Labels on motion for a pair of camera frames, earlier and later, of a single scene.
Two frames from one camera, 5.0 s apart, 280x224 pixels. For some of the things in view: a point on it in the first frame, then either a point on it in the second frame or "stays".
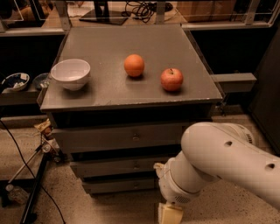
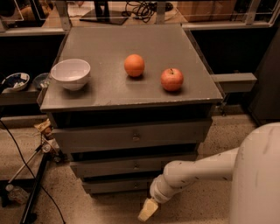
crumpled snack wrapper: x=45 y=127 stays
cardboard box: x=209 y=10 stays
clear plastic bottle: x=17 y=194 stays
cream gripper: x=172 y=190 → x=157 y=192
